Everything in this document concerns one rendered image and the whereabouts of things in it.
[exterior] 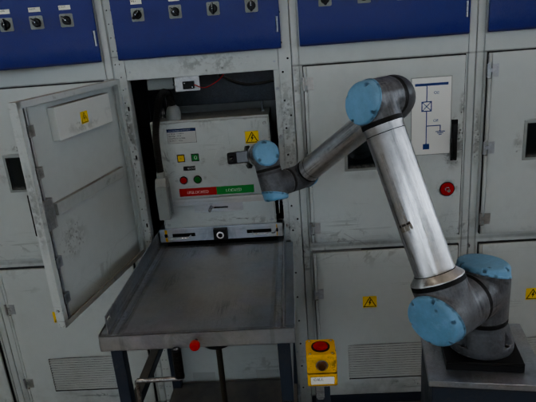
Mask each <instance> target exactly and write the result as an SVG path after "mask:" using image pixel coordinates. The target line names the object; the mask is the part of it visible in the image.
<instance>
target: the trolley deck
mask: <svg viewBox="0 0 536 402"><path fill-rule="evenodd" d="M276 258H277V243H267V244H253V245H238V246H211V247H196V248H182V249H167V250H165V251H164V254H163V256H162V257H161V259H160V261H159V263H158V265H157V266H156V268H155V270H154V272H153V274H152V276H151V277H150V279H149V281H148V283H147V285H146V286H145V288H144V291H143V293H142V294H141V295H140V298H139V300H138V302H137V303H136V305H135V307H134V309H133V311H132V312H131V314H130V316H129V318H128V320H127V321H126V323H125V325H124V328H123V329H122V330H121V332H120V335H119V336H106V335H107V328H106V324H105V325H104V327H103V328H102V330H101V331H100V333H99V335H98V338H99V342H100V350H101V352H111V351H128V350H146V349H173V348H174V347H180V348H190V347H189V345H190V343H191V341H193V340H194V339H198V342H199V343H200V347H217V346H235V345H269V344H287V343H296V333H295V300H294V248H293V242H287V243H286V328H276V329H273V323H274V291H275V275H276Z"/></svg>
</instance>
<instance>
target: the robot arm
mask: <svg viewBox="0 0 536 402"><path fill-rule="evenodd" d="M415 102H416V91H415V89H414V87H413V84H412V83H411V82H410V80H408V79H407V78H405V77H403V76H400V75H388V76H385V77H377V78H368V79H365V80H363V81H359V82H357V83H356V84H354V85H353V86H352V87H351V88H350V90H349V91H348V96H347V97H346V99H345V110H346V113H347V116H348V118H349V119H350V120H349V121H348V122H347V123H346V124H345V125H343V126H342V127H341V128H340V129H338V130H337V131H336V132H335V133H334V134H332V135H331V137H330V138H328V139H327V140H326V141H325V142H324V143H322V144H321V145H320V146H319V147H318V148H316V149H315V150H314V151H313V152H311V153H310V154H309V155H308V156H307V157H306V158H305V159H303V160H301V161H300V162H299V163H298V164H296V165H295V166H293V167H289V168H286V169H283V170H282V169H281V165H280V162H279V150H278V146H277V145H276V144H275V143H273V142H272V141H269V140H260V141H257V143H256V144H253V145H251V146H249V145H248V146H245V148H244V151H240V152H229V153H227V162H228V164H242V163H245V164H246V166H247V168H252V166H255V170H256V173H257V177H258V181H259V185H260V188H261V191H262V196H263V198H264V200H265V201H266V202H272V201H276V200H280V199H287V198H288V197H289V193H292V192H294V191H298V190H301V189H303V188H306V187H311V186H313V185H314V184H315V183H316V182H317V181H318V178H319V176H321V175H322V174H324V173H325V172H326V171H328V170H329V169H330V168H331V167H332V166H334V165H335V164H337V163H338V162H339V161H340V160H342V159H343V158H345V157H346V156H347V155H348V154H349V153H351V152H352V151H353V150H355V149H356V148H358V147H359V146H360V145H362V144H363V143H364V142H365V141H367V143H368V147H369V149H370V152H371V154H372V158H373V161H374V163H375V165H376V169H377V172H378V175H379V177H380V181H381V183H382V186H383V189H384V192H385V194H386V197H387V200H388V203H389V206H390V208H391V211H392V215H393V217H394V219H395V222H396V226H397V229H398V231H399V233H400V237H401V240H402V243H403V244H404V249H405V251H406V254H407V256H408V260H409V262H410V265H411V268H412V271H413V274H414V278H413V280H412V283H411V285H410V286H411V289H412V293H413V295H414V299H413V300H412V301H411V303H410V304H409V307H408V319H409V321H410V322H411V323H412V328H413V329H414V330H415V331H416V333H417V334H418V335H419V336H420V337H421V338H423V339H424V340H425V341H426V342H430V343H432V345H436V346H442V347H444V346H450V347H451V348H452V349H453V350H455V351H456V352H457V353H459V354H461V355H463V356H465V357H470V358H472V359H476V360H482V361H494V360H499V359H503V358H505V357H508V356H509V355H511V354H512V352H513V350H514V336H513V334H512V332H511V329H510V326H509V323H508V321H509V308H510V288H511V279H512V276H511V267H510V264H509V263H508V262H506V261H505V260H503V259H501V258H498V257H495V256H492V255H488V254H464V255H462V256H459V257H458V258H457V261H456V264H455V263H454V262H453V259H452V256H451V252H450V251H449V248H448V245H447V241H446V239H445V237H444V234H443V230H442V227H441V226H440V223H439V219H438V216H437V214H436V210H435V208H434V205H433V202H432V199H431V196H430V194H429V191H428V188H427V185H426V183H425V180H424V177H423V174H422V171H421V169H420V165H419V163H418V160H417V158H416V154H415V152H414V149H413V146H412V142H411V140H410V138H409V135H408V131H407V129H406V127H405V124H404V118H405V117H406V116H407V115H408V114H409V113H410V112H411V110H412V108H413V106H414V104H415Z"/></svg>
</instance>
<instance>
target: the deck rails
mask: <svg viewBox="0 0 536 402"><path fill-rule="evenodd" d="M165 250H166V249H159V248H158V242H157V237H156V236H155V237H154V239H153V240H152V242H151V243H150V245H149V246H148V248H147V249H146V251H145V252H144V255H143V256H142V258H141V259H140V261H139V262H138V264H137V265H136V268H135V269H134V271H133V272H132V274H131V275H130V277H129V278H128V280H127V281H126V283H125V284H124V286H123V288H122V290H121V291H120V292H119V294H118V296H117V297H116V299H115V301H114V302H113V304H112V305H111V307H110V309H109V310H108V312H107V313H106V315H105V316H104V319H105V324H106V328H107V335H106V336H119V335H120V332H121V330H122V329H123V328H124V325H125V323H126V321H127V320H128V318H129V316H130V314H131V312H132V311H133V309H134V307H135V305H136V303H137V302H138V300H139V298H140V295H141V294H142V293H143V291H144V288H145V286H146V285H147V283H148V281H149V279H150V277H151V276H152V274H153V272H154V270H155V268H156V266H157V265H158V263H159V261H160V259H161V257H162V256H163V254H164V251H165ZM108 316H109V317H110V318H109V320H107V318H108ZM276 328H286V240H285V228H284V230H283V242H277V258H276V275H275V291H274V323H273V329H276Z"/></svg>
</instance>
